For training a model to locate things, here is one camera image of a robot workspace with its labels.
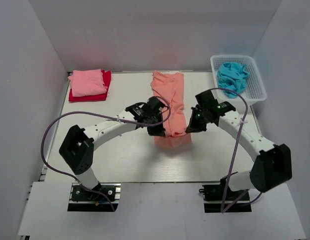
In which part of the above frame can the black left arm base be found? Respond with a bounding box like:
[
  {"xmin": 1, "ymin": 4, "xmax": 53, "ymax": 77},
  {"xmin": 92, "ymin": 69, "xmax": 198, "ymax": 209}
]
[{"xmin": 67, "ymin": 183, "xmax": 121, "ymax": 213}]

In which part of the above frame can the salmon orange t-shirt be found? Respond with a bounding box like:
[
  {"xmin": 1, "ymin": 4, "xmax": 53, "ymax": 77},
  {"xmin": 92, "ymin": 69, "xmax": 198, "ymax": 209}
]
[{"xmin": 150, "ymin": 70, "xmax": 192, "ymax": 149}]

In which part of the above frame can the white plastic basket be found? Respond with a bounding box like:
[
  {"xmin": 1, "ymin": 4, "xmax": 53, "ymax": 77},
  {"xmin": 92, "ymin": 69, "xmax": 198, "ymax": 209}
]
[{"xmin": 210, "ymin": 54, "xmax": 267, "ymax": 106}]

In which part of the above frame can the folded light pink t-shirt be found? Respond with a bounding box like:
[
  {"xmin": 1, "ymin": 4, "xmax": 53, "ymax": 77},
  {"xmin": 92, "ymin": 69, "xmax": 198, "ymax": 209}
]
[{"xmin": 68, "ymin": 69, "xmax": 107, "ymax": 97}]

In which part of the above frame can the folded red t-shirt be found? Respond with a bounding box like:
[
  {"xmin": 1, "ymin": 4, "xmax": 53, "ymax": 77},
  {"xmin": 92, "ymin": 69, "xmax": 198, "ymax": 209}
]
[{"xmin": 68, "ymin": 70, "xmax": 111, "ymax": 103}]

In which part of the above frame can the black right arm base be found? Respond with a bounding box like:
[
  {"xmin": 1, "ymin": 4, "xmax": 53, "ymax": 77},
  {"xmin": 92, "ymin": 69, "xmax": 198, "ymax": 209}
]
[{"xmin": 199, "ymin": 176, "xmax": 252, "ymax": 213}]

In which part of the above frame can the crumpled blue t-shirt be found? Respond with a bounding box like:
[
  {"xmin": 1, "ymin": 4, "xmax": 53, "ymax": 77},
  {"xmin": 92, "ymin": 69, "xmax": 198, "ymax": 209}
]
[{"xmin": 217, "ymin": 62, "xmax": 250, "ymax": 99}]

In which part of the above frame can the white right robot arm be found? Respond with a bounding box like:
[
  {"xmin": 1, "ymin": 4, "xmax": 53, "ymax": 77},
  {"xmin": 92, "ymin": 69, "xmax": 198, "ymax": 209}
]
[{"xmin": 186, "ymin": 90, "xmax": 292, "ymax": 200}]

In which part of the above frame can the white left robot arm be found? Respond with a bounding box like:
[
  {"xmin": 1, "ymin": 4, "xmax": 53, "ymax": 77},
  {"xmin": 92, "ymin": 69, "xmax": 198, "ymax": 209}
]
[{"xmin": 59, "ymin": 96, "xmax": 171, "ymax": 200}]

